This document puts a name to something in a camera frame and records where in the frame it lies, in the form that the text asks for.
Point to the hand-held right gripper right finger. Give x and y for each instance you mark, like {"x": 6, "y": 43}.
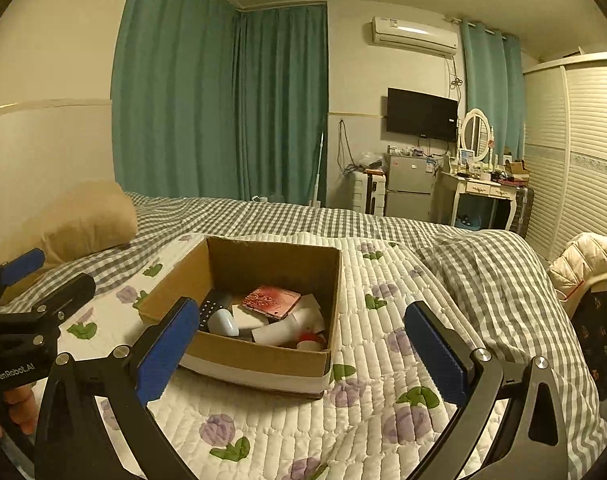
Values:
{"x": 433, "y": 355}

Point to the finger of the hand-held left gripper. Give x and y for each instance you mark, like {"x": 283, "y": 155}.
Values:
{"x": 68, "y": 292}
{"x": 23, "y": 265}

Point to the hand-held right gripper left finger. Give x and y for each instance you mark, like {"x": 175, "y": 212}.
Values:
{"x": 166, "y": 355}

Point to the black remote control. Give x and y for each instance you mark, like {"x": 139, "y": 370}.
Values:
{"x": 214, "y": 307}

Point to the small white box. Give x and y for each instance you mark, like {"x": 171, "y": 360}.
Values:
{"x": 248, "y": 317}

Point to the brown cardboard box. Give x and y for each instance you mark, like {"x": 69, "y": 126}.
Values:
{"x": 263, "y": 360}

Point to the pink patterned box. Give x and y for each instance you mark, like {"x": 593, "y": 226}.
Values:
{"x": 271, "y": 301}

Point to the white handheld device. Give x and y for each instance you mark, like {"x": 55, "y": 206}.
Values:
{"x": 283, "y": 332}

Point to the white red-capped pill bottle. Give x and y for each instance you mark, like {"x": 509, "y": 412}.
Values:
{"x": 313, "y": 345}

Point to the person's left hand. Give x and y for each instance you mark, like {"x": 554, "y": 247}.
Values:
{"x": 20, "y": 402}

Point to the tan pillow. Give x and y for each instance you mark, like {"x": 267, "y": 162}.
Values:
{"x": 83, "y": 220}

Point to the grey checked duvet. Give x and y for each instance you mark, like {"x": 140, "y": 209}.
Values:
{"x": 493, "y": 280}

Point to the blue plastic basin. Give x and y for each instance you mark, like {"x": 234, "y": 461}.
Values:
{"x": 467, "y": 221}

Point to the white floral quilt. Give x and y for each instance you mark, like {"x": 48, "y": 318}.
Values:
{"x": 293, "y": 425}

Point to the black printed bag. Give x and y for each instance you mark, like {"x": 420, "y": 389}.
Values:
{"x": 601, "y": 340}

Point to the dark suitcase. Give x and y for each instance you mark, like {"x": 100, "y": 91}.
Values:
{"x": 522, "y": 210}

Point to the silver small fridge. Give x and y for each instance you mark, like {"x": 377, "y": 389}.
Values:
{"x": 408, "y": 185}

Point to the white dressing table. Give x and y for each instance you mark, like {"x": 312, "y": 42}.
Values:
{"x": 476, "y": 187}

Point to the grey checked bed sheet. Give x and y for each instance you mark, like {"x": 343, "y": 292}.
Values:
{"x": 283, "y": 217}

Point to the cream puffer jacket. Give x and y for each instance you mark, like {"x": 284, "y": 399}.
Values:
{"x": 588, "y": 260}

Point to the white mop pole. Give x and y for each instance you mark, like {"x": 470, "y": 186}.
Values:
{"x": 319, "y": 170}

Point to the white oval mirror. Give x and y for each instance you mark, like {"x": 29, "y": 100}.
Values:
{"x": 476, "y": 132}

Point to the wide teal curtain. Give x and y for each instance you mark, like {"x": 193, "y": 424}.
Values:
{"x": 283, "y": 105}
{"x": 173, "y": 85}

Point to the white louvred wardrobe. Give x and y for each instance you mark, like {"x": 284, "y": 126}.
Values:
{"x": 578, "y": 160}

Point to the narrow teal curtain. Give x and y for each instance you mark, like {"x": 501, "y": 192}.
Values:
{"x": 491, "y": 90}

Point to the white air conditioner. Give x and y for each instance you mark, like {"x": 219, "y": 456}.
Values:
{"x": 416, "y": 35}

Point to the small photo frame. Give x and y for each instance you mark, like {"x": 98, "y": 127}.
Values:
{"x": 466, "y": 156}

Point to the black wall television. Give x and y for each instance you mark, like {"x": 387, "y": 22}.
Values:
{"x": 422, "y": 115}

